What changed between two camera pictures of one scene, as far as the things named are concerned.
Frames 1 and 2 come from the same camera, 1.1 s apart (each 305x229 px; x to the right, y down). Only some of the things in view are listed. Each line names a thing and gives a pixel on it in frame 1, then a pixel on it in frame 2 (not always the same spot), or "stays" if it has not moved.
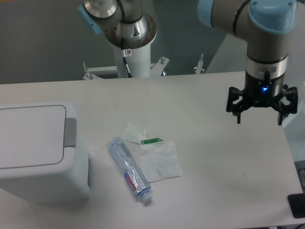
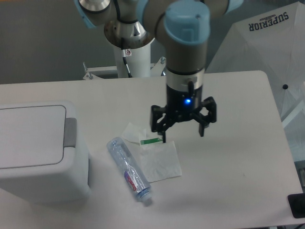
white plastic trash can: [43, 158] stays
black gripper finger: [233, 95] → [160, 120]
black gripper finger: [291, 93] → [210, 103]
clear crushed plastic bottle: [134, 176] stays
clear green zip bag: [158, 159] stays
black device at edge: [297, 203] stays
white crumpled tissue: [134, 134] stays
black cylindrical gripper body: [263, 92] → [183, 101]
